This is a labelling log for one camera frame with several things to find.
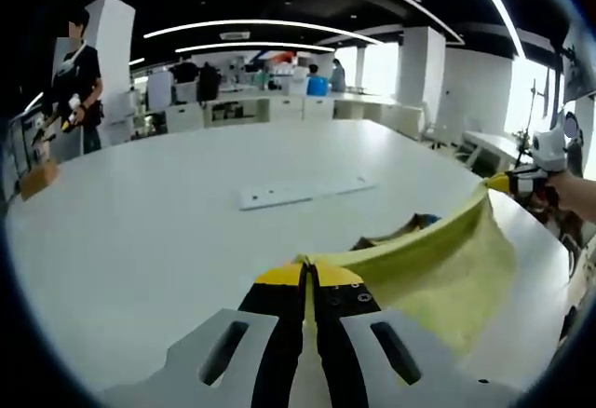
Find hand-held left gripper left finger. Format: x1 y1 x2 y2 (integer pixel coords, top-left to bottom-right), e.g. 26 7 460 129
165 262 309 408

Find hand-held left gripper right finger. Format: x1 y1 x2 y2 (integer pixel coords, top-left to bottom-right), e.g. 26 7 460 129
310 261 460 408

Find yellow blue grey garment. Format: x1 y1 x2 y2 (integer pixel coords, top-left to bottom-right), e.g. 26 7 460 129
295 178 519 408

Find white desk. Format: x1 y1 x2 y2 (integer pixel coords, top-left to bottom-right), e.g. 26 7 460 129
458 130 528 174

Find black panel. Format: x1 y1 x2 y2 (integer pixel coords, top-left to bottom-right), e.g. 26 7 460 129
561 20 596 102

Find straight ceiling light strip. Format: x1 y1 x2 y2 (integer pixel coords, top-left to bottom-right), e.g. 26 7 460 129
465 0 528 61

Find white long flat plate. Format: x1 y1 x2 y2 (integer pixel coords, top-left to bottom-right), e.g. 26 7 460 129
237 175 377 212

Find blue barrel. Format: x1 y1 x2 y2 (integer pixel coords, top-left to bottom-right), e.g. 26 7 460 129
306 75 330 98

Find row of white cabinets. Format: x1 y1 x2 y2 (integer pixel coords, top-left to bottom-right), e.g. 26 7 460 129
100 93 421 144

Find white appliance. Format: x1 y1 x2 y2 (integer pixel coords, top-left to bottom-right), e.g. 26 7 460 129
147 71 175 113

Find curved ceiling light strip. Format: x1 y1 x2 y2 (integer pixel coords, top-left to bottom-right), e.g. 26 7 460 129
175 42 336 54
142 19 384 47

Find cardboard box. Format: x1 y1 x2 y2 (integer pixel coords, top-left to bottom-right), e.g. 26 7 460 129
20 158 62 202

